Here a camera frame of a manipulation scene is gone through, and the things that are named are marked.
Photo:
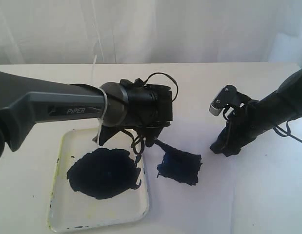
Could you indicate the white paper with square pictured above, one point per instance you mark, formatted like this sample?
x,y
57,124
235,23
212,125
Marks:
x,y
205,208

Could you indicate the white zip tie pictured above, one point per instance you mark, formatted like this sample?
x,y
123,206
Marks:
x,y
100,120

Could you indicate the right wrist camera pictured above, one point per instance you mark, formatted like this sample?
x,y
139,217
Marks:
x,y
222,99

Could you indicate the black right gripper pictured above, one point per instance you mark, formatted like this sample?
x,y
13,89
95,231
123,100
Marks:
x,y
240,127

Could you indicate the white paint tray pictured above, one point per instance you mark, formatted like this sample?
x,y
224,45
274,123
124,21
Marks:
x,y
74,211

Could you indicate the black paintbrush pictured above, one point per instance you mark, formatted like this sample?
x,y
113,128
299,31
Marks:
x,y
171,151

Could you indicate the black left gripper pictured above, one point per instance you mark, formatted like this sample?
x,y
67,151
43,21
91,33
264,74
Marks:
x,y
150,133

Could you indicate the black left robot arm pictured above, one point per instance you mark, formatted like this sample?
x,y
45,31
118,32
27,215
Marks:
x,y
139,109

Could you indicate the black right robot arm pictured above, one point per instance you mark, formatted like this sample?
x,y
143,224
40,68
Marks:
x,y
281,106

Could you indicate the white backdrop curtain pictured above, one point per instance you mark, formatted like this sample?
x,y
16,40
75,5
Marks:
x,y
150,31

